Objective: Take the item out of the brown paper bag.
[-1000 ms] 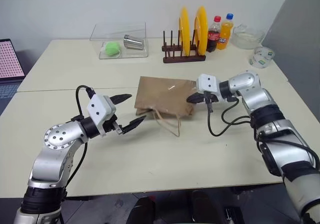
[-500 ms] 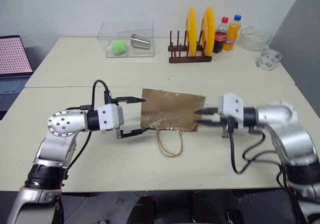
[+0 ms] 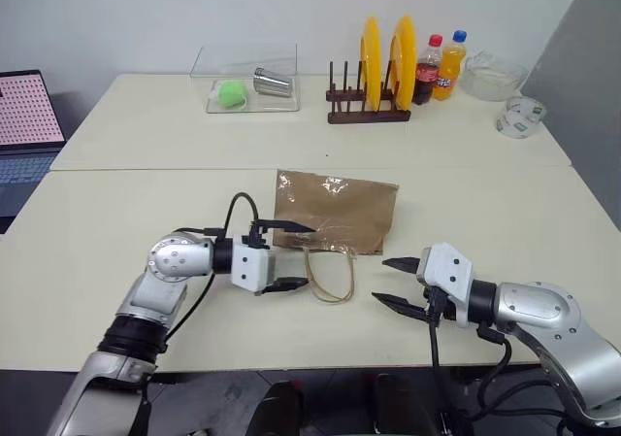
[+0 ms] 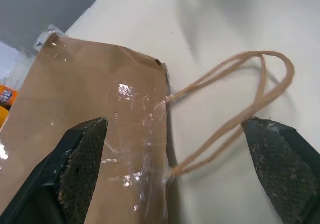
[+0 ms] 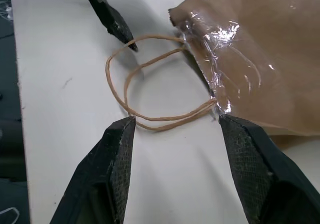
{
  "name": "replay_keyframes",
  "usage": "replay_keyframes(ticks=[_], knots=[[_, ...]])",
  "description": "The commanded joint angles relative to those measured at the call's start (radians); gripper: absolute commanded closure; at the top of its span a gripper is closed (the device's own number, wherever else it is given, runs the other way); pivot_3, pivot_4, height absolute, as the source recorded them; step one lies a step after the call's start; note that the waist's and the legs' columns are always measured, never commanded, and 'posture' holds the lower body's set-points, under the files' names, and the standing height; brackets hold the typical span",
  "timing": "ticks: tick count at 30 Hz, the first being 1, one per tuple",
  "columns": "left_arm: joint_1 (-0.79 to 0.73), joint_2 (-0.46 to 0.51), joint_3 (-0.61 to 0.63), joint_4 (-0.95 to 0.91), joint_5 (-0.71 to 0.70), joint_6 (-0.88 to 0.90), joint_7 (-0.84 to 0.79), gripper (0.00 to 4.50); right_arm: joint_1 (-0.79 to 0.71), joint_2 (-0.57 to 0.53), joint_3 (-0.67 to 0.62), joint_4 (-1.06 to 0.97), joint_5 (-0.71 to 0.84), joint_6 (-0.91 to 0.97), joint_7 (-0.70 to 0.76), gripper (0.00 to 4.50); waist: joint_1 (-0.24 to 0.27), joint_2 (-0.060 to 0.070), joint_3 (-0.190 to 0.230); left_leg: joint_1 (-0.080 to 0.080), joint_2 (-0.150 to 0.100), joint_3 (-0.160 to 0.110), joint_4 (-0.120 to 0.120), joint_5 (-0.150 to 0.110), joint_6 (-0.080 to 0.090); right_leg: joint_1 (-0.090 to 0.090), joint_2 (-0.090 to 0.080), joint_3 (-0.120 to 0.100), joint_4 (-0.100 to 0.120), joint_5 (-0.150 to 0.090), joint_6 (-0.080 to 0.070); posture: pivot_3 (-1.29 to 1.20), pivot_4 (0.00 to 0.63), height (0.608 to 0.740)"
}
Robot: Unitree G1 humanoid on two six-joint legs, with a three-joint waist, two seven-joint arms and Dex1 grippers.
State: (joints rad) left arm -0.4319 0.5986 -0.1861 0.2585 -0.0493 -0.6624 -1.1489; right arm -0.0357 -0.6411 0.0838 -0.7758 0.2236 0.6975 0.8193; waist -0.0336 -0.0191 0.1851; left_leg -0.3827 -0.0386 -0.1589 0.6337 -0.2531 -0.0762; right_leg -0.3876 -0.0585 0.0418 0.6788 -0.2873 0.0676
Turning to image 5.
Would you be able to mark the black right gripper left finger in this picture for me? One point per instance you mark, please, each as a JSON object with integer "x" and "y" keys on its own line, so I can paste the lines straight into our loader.
{"x": 100, "y": 174}

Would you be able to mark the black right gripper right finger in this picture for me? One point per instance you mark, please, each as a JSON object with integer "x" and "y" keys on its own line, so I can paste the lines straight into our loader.
{"x": 270, "y": 174}

